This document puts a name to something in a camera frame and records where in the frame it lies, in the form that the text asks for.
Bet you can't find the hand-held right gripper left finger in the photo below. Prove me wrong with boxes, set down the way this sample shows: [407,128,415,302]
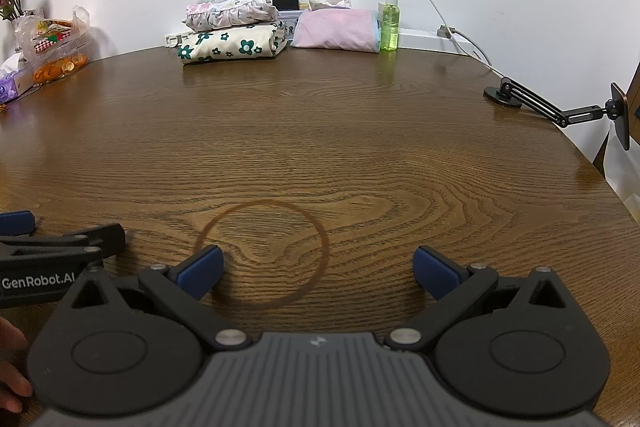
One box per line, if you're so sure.
[69,244,253,351]

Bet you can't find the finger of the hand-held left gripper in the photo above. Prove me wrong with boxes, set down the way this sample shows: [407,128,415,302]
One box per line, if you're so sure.
[0,210,37,238]
[0,223,127,259]

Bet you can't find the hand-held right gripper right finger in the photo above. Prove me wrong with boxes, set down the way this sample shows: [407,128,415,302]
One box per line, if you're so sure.
[385,245,572,351]

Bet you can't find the pink and blue garment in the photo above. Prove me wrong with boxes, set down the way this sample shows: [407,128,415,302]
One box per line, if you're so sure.
[290,8,382,54]

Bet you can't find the person's left hand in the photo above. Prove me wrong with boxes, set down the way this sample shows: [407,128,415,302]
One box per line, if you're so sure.
[0,317,34,413]

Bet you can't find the purple tissue pack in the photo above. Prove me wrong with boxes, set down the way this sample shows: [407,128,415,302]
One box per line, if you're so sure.
[0,54,37,104]

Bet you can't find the pile of orange sweets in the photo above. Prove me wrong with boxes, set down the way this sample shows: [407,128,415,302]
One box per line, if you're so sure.
[31,52,92,86]

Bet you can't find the clear plastic snack bag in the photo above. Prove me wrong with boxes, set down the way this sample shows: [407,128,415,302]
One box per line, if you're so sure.
[12,5,94,64]

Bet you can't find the white bag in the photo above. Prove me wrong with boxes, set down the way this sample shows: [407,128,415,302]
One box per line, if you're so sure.
[594,132,640,229]

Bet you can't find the small white power strip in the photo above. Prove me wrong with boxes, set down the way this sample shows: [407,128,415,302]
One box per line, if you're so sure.
[163,32,194,50]

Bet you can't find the cream flower print garment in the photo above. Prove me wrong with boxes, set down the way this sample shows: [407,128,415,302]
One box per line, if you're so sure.
[177,22,289,66]

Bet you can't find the long white power strip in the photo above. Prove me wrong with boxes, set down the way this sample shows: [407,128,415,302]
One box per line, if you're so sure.
[398,28,482,58]

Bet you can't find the green spray bottle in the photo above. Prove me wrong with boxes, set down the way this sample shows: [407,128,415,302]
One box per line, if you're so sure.
[378,0,401,52]

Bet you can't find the pink floral garment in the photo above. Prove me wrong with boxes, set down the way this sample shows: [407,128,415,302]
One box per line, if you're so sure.
[182,0,280,32]

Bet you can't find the brown wooden board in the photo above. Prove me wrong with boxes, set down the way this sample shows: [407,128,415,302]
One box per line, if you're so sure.
[624,61,640,134]

